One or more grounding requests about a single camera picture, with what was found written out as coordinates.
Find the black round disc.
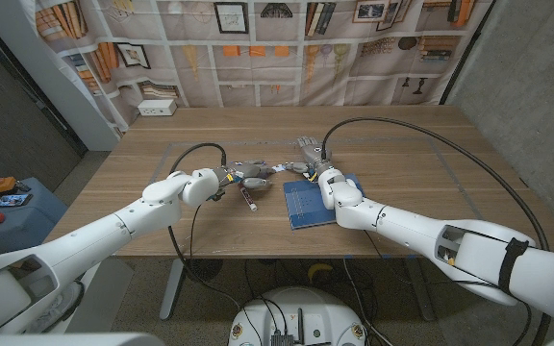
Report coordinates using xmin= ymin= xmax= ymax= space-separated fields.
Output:
xmin=184 ymin=258 xmax=224 ymax=283

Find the printed bookshelf backdrop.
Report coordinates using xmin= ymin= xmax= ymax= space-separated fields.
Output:
xmin=34 ymin=0 xmax=497 ymax=134

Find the white wall column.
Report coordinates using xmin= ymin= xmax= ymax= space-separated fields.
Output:
xmin=0 ymin=0 xmax=122 ymax=153

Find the grey table leg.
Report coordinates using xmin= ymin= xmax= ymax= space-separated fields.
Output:
xmin=404 ymin=257 xmax=436 ymax=322

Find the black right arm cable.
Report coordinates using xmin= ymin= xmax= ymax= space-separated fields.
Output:
xmin=320 ymin=116 xmax=552 ymax=254

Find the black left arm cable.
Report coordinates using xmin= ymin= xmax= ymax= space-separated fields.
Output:
xmin=167 ymin=142 xmax=242 ymax=313

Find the smartphone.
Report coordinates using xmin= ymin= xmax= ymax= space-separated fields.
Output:
xmin=0 ymin=192 xmax=33 ymax=209

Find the black backdrop stand pole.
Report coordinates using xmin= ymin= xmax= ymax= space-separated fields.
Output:
xmin=439 ymin=0 xmax=497 ymax=106

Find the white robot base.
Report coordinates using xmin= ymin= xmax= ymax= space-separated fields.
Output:
xmin=228 ymin=286 xmax=369 ymax=346

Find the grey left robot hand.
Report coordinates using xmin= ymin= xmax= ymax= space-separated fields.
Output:
xmin=218 ymin=160 xmax=278 ymax=191

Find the white power outlet box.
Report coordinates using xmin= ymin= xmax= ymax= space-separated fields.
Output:
xmin=137 ymin=98 xmax=178 ymax=117

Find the blue-grey cart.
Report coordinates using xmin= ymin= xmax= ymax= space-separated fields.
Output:
xmin=0 ymin=177 xmax=69 ymax=256

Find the maroon dry erase marker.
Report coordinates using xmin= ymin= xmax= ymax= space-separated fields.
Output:
xmin=239 ymin=185 xmax=259 ymax=212

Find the white robot torso edge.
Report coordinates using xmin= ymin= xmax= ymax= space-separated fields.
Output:
xmin=0 ymin=332 xmax=165 ymax=346

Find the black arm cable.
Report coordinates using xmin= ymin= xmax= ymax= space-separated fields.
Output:
xmin=167 ymin=142 xmax=242 ymax=313
xmin=320 ymin=116 xmax=552 ymax=254

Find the yellow object under table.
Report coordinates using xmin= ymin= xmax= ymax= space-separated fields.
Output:
xmin=307 ymin=261 xmax=335 ymax=284

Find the white table leg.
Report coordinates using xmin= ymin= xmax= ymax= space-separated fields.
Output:
xmin=159 ymin=258 xmax=187 ymax=321

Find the blue notebook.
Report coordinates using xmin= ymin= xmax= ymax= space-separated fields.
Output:
xmin=283 ymin=173 xmax=365 ymax=231

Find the grey floor cable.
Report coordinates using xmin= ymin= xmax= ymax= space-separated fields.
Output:
xmin=342 ymin=258 xmax=393 ymax=346

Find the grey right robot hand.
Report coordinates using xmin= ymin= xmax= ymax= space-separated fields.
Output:
xmin=284 ymin=136 xmax=335 ymax=180

